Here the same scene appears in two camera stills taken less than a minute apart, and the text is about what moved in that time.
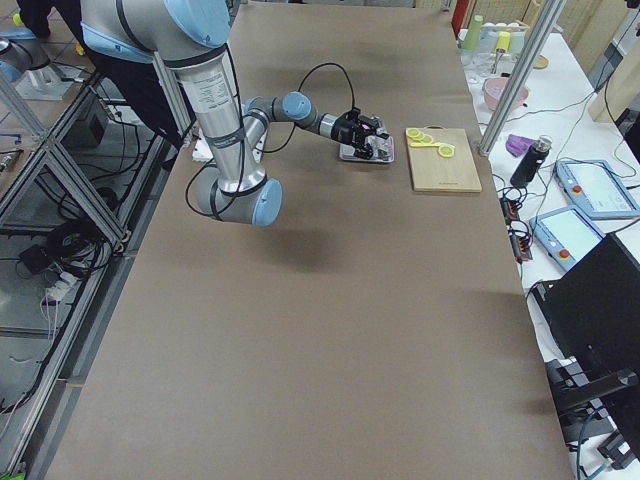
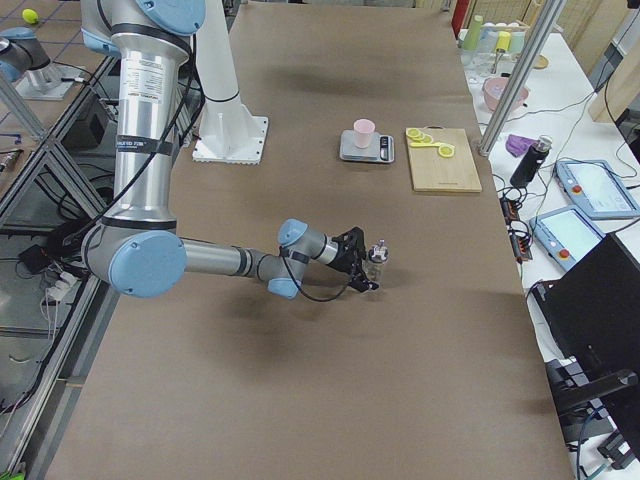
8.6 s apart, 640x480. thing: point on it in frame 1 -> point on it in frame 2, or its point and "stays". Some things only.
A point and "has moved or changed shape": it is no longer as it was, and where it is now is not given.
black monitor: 593,317 stays
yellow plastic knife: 416,144 stays
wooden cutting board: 433,173 stays
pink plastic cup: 381,147 has moved or changed shape
